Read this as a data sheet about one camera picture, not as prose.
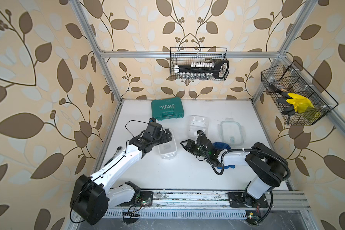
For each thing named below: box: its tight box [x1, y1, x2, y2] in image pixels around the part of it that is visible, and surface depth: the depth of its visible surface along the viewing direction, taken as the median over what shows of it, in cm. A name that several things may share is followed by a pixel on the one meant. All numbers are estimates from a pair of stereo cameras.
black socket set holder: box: [174, 59, 230, 81], surface depth 86 cm
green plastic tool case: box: [150, 97, 185, 121], surface depth 111 cm
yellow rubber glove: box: [286, 92, 315, 114], surface depth 68 cm
